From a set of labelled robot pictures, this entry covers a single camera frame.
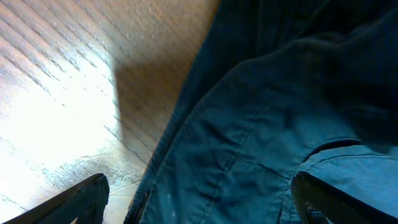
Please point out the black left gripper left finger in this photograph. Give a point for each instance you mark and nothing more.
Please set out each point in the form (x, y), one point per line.
(83, 203)

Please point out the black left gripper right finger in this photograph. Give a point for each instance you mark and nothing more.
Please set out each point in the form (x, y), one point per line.
(318, 202)

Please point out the dark blue denim shorts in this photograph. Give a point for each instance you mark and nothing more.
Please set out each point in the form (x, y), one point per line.
(279, 87)

